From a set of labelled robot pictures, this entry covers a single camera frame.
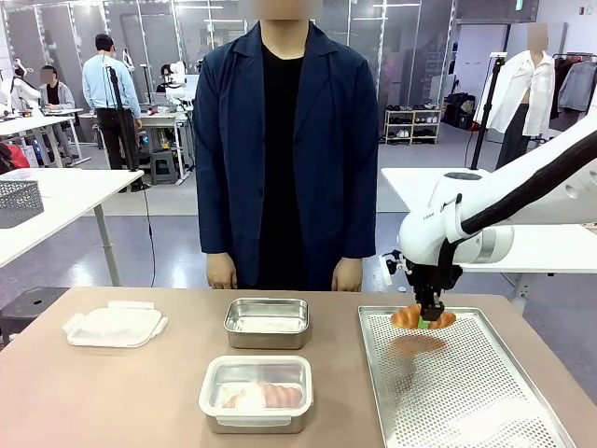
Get man in light blue shirt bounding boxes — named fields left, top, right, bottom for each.
left=81, top=33, right=144, bottom=172

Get seated man grey jacket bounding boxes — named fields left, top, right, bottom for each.
left=37, top=64, right=78, bottom=162

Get thin black tripod cable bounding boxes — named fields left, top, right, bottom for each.
left=141, top=184, right=156, bottom=288

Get person's left hand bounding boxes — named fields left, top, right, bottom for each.
left=330, top=255, right=365, bottom=293

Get wooden shoe rack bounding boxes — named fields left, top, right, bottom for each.
left=384, top=106, right=443, bottom=146

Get person's right hand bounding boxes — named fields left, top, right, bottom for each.
left=206, top=251, right=239, bottom=290

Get person torso navy jacket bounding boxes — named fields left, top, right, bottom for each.
left=193, top=18, right=380, bottom=293

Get white plastic clip lid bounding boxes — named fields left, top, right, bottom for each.
left=62, top=301, right=169, bottom=349

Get white background desk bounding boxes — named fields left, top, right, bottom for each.
left=0, top=107, right=92, bottom=169

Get open stainless steel container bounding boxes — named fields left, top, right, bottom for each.
left=223, top=297, right=310, bottom=351

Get black light stand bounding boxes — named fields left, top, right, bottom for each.
left=468, top=51, right=507, bottom=172

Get black luggage bags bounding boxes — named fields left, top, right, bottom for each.
left=442, top=91, right=478, bottom=131

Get white table with grey leg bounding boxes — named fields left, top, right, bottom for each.
left=0, top=167, right=146, bottom=287

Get person's right forearm navy sleeve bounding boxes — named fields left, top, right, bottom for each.
left=198, top=176, right=237, bottom=257

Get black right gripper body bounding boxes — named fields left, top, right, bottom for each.
left=404, top=260, right=464, bottom=305

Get grey step stool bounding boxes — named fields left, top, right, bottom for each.
left=148, top=149, right=183, bottom=186

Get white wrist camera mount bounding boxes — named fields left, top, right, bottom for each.
left=382, top=250, right=414, bottom=293

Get perforated aluminium baking tray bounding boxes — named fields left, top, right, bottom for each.
left=357, top=305, right=577, bottom=448

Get white humanoid robot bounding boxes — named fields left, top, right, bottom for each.
left=0, top=58, right=43, bottom=118

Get person's left forearm navy sleeve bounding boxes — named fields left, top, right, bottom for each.
left=338, top=176, right=379, bottom=259

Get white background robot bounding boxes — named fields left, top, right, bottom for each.
left=156, top=60, right=197, bottom=106

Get grey lattice basket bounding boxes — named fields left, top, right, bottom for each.
left=0, top=179, right=46, bottom=230

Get equipment workbench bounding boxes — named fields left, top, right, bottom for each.
left=139, top=100, right=195, bottom=183

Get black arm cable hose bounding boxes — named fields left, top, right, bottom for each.
left=437, top=134, right=597, bottom=286

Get clothes rack with garments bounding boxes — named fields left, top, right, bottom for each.
left=549, top=51, right=597, bottom=122

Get black tripod stand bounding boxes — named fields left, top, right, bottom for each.
left=104, top=64, right=151, bottom=192

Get black round stool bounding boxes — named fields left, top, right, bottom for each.
left=0, top=287, right=71, bottom=349

